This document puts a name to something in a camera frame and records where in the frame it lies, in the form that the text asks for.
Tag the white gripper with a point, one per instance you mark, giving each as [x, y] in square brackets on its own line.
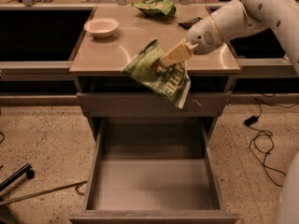
[205, 37]

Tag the green jalapeno chip bag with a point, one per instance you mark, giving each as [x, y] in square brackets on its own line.
[173, 82]

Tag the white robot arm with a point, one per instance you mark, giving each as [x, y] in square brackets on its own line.
[243, 18]

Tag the green chip bag on counter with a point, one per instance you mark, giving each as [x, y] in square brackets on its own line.
[157, 8]

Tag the grey drawer cabinet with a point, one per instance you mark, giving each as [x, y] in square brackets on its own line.
[98, 63]

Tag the closed top drawer front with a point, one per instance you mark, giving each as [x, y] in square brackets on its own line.
[149, 104]

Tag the open middle drawer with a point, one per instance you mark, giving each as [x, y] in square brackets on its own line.
[152, 171]

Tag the dark snack bar wrapper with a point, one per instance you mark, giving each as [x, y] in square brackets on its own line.
[189, 23]

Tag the white bowl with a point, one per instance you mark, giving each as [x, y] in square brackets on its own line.
[101, 27]

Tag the thin metal rod on floor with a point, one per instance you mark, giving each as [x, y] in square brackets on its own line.
[40, 193]

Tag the black chair leg with caster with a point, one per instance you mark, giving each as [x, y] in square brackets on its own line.
[25, 170]

